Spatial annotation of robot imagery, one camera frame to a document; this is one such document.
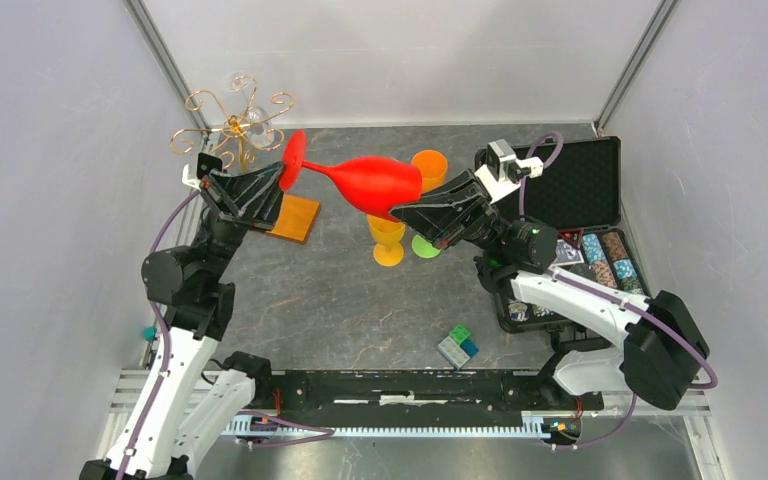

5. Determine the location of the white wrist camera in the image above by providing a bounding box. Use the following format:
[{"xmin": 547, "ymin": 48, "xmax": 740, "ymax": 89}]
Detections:
[
  {"xmin": 475, "ymin": 140, "xmax": 544, "ymax": 204},
  {"xmin": 181, "ymin": 152, "xmax": 225, "ymax": 190}
]

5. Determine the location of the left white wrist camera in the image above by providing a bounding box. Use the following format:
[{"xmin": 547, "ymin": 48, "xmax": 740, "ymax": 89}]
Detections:
[{"xmin": 181, "ymin": 152, "xmax": 225, "ymax": 190}]

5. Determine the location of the red triangular dealer button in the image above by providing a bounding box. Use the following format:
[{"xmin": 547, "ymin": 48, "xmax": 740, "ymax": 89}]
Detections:
[{"xmin": 559, "ymin": 229, "xmax": 584, "ymax": 248}]

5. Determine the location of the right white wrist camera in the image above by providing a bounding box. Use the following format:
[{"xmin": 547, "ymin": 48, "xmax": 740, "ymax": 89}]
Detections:
[{"xmin": 475, "ymin": 140, "xmax": 544, "ymax": 204}]

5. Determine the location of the clear wine glass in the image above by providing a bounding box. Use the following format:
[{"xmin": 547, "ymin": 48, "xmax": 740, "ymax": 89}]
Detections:
[{"xmin": 230, "ymin": 72, "xmax": 275, "ymax": 150}]

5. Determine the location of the toy brick block stack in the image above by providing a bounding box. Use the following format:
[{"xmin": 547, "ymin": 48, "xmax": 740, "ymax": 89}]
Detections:
[{"xmin": 437, "ymin": 324, "xmax": 479, "ymax": 370}]

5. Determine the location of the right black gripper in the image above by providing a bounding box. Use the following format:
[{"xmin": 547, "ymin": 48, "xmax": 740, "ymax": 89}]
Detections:
[{"xmin": 387, "ymin": 169, "xmax": 509, "ymax": 256}]

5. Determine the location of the green plastic wine glass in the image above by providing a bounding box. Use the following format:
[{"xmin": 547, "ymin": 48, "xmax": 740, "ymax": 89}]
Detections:
[{"xmin": 411, "ymin": 235, "xmax": 441, "ymax": 259}]

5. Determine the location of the orange plastic wine glass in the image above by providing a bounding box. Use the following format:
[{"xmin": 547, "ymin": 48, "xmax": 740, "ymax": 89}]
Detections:
[{"xmin": 411, "ymin": 150, "xmax": 448, "ymax": 193}]

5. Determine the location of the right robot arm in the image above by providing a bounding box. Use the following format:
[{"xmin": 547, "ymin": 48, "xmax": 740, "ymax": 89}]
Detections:
[{"xmin": 389, "ymin": 167, "xmax": 719, "ymax": 410}]

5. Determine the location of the gold wire glass rack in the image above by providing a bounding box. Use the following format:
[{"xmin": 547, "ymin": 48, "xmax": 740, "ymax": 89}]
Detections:
[{"xmin": 169, "ymin": 74, "xmax": 322, "ymax": 245}]

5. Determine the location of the yellow plastic wine glass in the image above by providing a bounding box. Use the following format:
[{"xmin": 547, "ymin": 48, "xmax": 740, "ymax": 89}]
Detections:
[{"xmin": 367, "ymin": 215, "xmax": 406, "ymax": 267}]

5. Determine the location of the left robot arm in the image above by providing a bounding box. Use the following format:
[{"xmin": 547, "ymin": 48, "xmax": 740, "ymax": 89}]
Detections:
[{"xmin": 79, "ymin": 162, "xmax": 285, "ymax": 479}]

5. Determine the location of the black poker chip case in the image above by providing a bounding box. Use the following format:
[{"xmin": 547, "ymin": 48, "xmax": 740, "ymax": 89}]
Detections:
[{"xmin": 476, "ymin": 136, "xmax": 649, "ymax": 334}]

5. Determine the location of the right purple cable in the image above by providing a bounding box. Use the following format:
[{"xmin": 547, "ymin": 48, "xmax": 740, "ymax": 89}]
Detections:
[{"xmin": 518, "ymin": 131, "xmax": 719, "ymax": 452}]

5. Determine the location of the red plastic wine glass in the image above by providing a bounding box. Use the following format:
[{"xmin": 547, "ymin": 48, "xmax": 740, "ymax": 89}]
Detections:
[{"xmin": 278, "ymin": 130, "xmax": 423, "ymax": 221}]

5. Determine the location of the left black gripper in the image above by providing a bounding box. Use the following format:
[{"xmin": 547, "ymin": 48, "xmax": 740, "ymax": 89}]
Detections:
[{"xmin": 194, "ymin": 158, "xmax": 295, "ymax": 282}]

